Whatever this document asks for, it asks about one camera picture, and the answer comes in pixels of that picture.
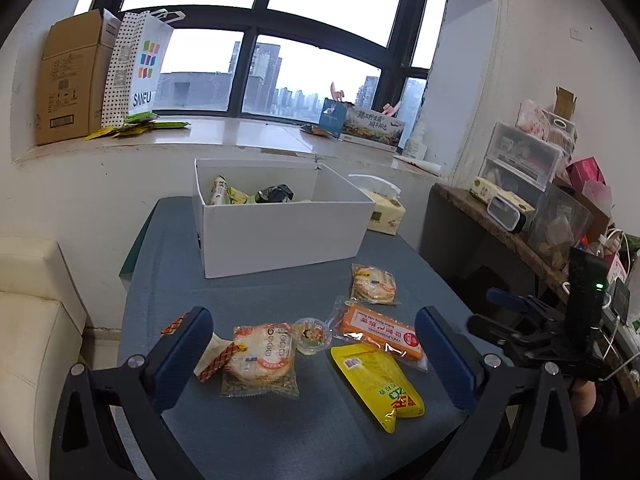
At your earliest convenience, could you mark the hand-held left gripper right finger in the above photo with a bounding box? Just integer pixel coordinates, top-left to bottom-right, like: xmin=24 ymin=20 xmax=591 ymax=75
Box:
xmin=415 ymin=305 xmax=583 ymax=480

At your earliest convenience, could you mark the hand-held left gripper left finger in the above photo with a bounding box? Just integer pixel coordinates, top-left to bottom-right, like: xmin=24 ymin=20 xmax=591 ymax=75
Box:
xmin=50 ymin=306 xmax=216 ymax=480

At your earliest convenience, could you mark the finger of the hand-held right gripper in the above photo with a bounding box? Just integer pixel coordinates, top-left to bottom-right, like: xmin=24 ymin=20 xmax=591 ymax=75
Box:
xmin=467 ymin=312 xmax=532 ymax=347
xmin=486 ymin=287 xmax=567 ymax=322

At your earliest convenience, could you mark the white packet with red trim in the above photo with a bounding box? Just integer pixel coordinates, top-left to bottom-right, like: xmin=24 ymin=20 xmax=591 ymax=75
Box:
xmin=160 ymin=312 xmax=236 ymax=385

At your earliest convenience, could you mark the yellow snack pouch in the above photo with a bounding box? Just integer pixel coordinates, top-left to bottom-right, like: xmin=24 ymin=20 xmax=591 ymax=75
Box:
xmin=330 ymin=342 xmax=426 ymax=434

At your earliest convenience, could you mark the orange snack packet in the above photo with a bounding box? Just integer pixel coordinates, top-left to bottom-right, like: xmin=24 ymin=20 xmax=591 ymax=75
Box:
xmin=327 ymin=296 xmax=430 ymax=372

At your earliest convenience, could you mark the clear round cake packet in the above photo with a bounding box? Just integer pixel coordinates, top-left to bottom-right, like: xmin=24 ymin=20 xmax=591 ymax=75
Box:
xmin=220 ymin=323 xmax=301 ymax=400

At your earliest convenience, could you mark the round cracker packet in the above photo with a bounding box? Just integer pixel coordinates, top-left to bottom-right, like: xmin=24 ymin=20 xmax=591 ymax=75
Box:
xmin=350 ymin=263 xmax=402 ymax=307

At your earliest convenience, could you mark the small jelly cup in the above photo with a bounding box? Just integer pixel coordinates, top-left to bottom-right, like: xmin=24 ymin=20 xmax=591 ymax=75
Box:
xmin=292 ymin=316 xmax=333 ymax=356

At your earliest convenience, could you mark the white cardboard box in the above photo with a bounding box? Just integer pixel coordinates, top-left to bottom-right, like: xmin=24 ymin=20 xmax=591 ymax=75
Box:
xmin=192 ymin=158 xmax=376 ymax=279

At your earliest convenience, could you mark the long beige snack packet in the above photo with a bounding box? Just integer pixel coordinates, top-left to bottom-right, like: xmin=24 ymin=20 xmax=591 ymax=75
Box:
xmin=207 ymin=175 xmax=232 ymax=206

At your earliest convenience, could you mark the black snack packet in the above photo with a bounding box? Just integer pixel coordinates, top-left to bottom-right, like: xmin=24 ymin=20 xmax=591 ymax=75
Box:
xmin=255 ymin=185 xmax=295 ymax=204

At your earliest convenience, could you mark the person's right hand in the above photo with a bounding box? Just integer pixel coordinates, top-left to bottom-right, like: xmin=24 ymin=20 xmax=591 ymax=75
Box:
xmin=571 ymin=379 xmax=600 ymax=419

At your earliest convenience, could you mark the white power strip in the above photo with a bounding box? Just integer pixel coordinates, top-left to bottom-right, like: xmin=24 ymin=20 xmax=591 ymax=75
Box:
xmin=600 ymin=300 xmax=640 ymax=362

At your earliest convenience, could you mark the white black desk clock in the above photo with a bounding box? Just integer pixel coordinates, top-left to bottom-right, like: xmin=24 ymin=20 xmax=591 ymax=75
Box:
xmin=486 ymin=195 xmax=529 ymax=234

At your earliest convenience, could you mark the clear plastic storage bin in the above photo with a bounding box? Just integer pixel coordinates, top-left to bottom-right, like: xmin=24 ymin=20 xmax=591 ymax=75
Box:
xmin=527 ymin=182 xmax=594 ymax=271

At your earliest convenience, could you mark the brown stone side counter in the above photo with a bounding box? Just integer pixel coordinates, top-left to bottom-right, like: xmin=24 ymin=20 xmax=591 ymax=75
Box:
xmin=431 ymin=183 xmax=572 ymax=302

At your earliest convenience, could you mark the beige printed small box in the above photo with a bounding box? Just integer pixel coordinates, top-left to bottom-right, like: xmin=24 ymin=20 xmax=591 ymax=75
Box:
xmin=470 ymin=176 xmax=536 ymax=217

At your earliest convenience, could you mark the pale pink bag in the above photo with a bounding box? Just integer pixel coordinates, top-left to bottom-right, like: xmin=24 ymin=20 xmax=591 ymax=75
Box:
xmin=582 ymin=180 xmax=614 ymax=222

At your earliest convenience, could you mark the pink box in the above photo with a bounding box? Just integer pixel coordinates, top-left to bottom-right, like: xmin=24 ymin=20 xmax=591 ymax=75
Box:
xmin=565 ymin=157 xmax=607 ymax=189

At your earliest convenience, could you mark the clear plastic drawer unit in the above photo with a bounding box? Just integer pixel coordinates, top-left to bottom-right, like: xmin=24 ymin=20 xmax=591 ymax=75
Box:
xmin=480 ymin=121 xmax=561 ymax=201

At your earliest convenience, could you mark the beige tissue box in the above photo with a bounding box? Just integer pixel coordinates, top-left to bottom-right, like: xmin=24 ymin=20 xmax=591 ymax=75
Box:
xmin=348 ymin=174 xmax=407 ymax=236

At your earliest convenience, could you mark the cream leather sofa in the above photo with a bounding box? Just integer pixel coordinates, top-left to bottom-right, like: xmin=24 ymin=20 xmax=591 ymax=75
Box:
xmin=0 ymin=237 xmax=89 ymax=480

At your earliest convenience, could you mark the white red tube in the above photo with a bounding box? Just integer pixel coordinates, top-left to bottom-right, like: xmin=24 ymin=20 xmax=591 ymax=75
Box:
xmin=392 ymin=155 xmax=442 ymax=174

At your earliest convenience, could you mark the white pump bottle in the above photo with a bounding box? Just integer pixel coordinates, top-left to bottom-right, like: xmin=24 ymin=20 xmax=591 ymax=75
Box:
xmin=402 ymin=122 xmax=429 ymax=161

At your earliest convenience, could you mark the floral pink pack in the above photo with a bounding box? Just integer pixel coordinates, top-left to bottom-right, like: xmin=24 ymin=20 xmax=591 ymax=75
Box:
xmin=515 ymin=101 xmax=551 ymax=136

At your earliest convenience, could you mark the small open cardboard box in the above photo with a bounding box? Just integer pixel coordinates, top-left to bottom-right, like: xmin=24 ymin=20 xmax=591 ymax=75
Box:
xmin=554 ymin=87 xmax=577 ymax=120

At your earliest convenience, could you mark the landscape printed gift box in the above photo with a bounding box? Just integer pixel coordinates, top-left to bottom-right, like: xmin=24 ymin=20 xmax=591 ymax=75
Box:
xmin=340 ymin=106 xmax=406 ymax=153

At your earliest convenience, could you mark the beige windowsill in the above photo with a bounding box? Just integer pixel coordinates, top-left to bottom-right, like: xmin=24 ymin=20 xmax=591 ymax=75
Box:
xmin=12 ymin=117 xmax=446 ymax=165

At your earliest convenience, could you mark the pile of green yellow sachets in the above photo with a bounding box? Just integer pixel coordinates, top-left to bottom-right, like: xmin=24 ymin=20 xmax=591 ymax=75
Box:
xmin=84 ymin=112 xmax=191 ymax=141

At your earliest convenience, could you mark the small blue box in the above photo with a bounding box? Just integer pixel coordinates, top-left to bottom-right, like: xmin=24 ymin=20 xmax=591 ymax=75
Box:
xmin=317 ymin=98 xmax=348 ymax=137

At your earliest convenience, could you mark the white polka-dot shopping bag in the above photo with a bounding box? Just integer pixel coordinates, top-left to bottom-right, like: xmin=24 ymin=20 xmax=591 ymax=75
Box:
xmin=101 ymin=8 xmax=175 ymax=128

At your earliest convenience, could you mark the brown cardboard carton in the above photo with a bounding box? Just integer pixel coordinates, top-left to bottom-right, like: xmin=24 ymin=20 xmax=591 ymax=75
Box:
xmin=34 ymin=9 xmax=121 ymax=147

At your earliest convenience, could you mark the black window frame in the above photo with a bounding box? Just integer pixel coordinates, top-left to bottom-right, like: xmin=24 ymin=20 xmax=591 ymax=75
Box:
xmin=87 ymin=0 xmax=437 ymax=129

